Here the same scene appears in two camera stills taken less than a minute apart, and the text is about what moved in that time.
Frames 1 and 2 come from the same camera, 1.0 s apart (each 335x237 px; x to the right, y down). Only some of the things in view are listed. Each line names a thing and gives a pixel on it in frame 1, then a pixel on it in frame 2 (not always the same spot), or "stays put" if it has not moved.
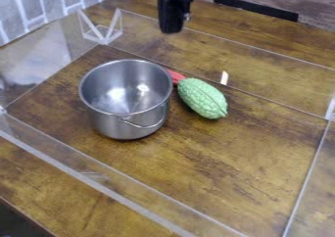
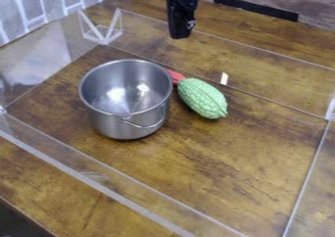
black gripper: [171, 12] -> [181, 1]
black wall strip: [272, 12] stays put
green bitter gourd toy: [201, 98] stays put
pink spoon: [175, 76] stays put
